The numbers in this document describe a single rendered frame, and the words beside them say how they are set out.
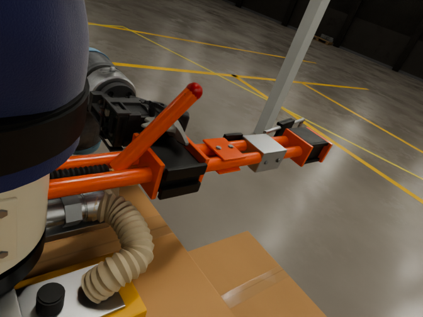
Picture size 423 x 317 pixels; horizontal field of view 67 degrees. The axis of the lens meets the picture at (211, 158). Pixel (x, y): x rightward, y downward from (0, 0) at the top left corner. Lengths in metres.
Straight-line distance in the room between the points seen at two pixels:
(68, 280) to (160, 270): 0.13
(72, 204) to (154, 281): 0.16
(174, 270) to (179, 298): 0.05
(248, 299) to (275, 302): 0.09
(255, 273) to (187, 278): 0.65
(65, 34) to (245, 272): 0.99
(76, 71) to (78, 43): 0.02
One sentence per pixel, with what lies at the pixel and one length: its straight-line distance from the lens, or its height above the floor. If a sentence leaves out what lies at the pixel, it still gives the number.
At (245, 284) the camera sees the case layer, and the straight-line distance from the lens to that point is 1.10.
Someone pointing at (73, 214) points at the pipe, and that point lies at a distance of 0.44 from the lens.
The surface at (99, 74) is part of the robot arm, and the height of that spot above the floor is 1.12.
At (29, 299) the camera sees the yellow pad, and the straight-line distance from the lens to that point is 0.44.
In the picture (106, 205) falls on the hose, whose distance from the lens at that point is 0.45.
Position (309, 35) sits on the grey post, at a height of 1.11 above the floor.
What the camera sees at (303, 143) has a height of 1.10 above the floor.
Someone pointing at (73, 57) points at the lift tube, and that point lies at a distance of 0.27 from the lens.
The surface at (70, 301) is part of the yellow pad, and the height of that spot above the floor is 0.97.
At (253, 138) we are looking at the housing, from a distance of 0.61.
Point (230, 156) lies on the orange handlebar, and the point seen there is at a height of 1.09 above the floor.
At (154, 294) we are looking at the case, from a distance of 0.48.
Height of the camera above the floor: 1.33
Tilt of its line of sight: 29 degrees down
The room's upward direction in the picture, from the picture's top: 20 degrees clockwise
